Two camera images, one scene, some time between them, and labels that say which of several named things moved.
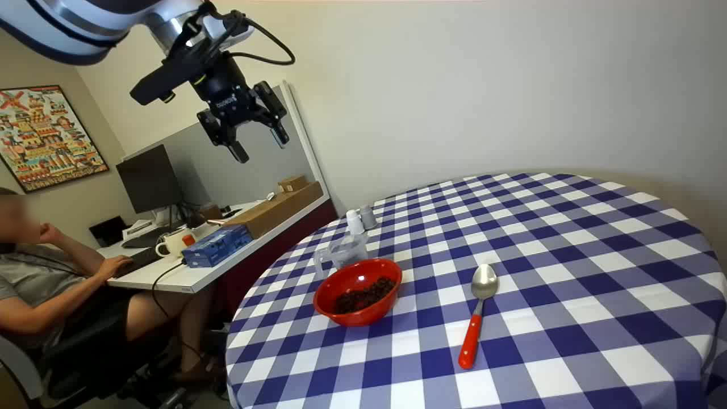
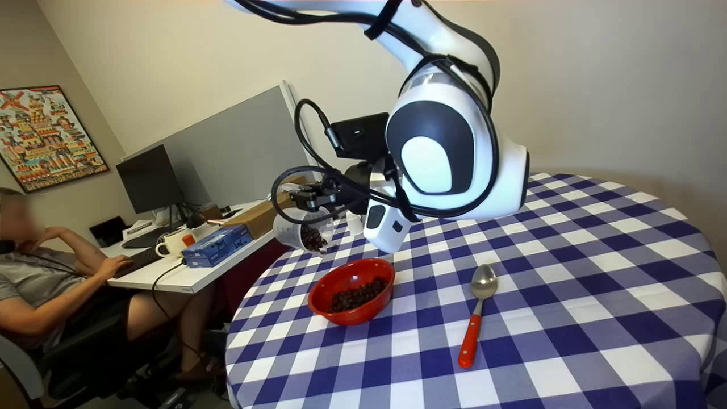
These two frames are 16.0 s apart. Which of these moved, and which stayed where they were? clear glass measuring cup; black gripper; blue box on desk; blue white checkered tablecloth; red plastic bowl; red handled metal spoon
Moved: black gripper; clear glass measuring cup
Stayed: red plastic bowl; blue white checkered tablecloth; red handled metal spoon; blue box on desk
